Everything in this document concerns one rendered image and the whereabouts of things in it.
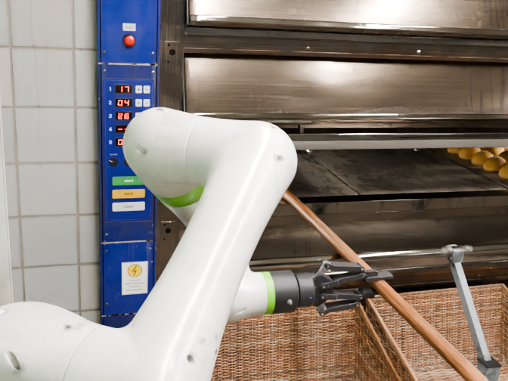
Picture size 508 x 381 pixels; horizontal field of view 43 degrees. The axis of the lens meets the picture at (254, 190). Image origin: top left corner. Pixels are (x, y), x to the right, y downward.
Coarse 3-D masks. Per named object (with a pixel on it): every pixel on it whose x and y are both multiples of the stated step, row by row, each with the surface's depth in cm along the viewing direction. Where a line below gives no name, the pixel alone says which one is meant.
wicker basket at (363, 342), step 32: (256, 320) 202; (288, 320) 205; (320, 320) 208; (352, 320) 211; (224, 352) 200; (256, 352) 203; (288, 352) 206; (320, 352) 208; (352, 352) 212; (384, 352) 192
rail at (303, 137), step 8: (296, 136) 174; (304, 136) 175; (312, 136) 176; (320, 136) 176; (328, 136) 177; (336, 136) 178; (344, 136) 178; (352, 136) 179; (360, 136) 180; (368, 136) 180; (376, 136) 181; (384, 136) 182; (392, 136) 183; (400, 136) 183; (408, 136) 184; (416, 136) 185; (424, 136) 186; (432, 136) 186; (440, 136) 187; (448, 136) 188; (456, 136) 189; (464, 136) 190; (472, 136) 190; (480, 136) 191; (488, 136) 192; (496, 136) 193; (504, 136) 194
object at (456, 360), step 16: (288, 192) 198; (304, 208) 186; (320, 224) 175; (336, 240) 165; (352, 256) 156; (384, 288) 141; (400, 304) 135; (416, 320) 129; (432, 336) 124; (448, 352) 119; (464, 368) 114
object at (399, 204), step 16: (432, 192) 217; (448, 192) 218; (464, 192) 219; (480, 192) 221; (496, 192) 222; (288, 208) 197; (320, 208) 200; (336, 208) 202; (352, 208) 204; (368, 208) 205; (384, 208) 207; (400, 208) 209; (416, 208) 210; (432, 208) 212; (448, 208) 214
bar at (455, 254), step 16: (288, 256) 161; (304, 256) 162; (320, 256) 162; (336, 256) 164; (368, 256) 166; (384, 256) 167; (400, 256) 169; (416, 256) 170; (432, 256) 172; (448, 256) 173; (464, 288) 171; (464, 304) 170; (480, 336) 165; (480, 352) 164; (480, 368) 162; (496, 368) 160
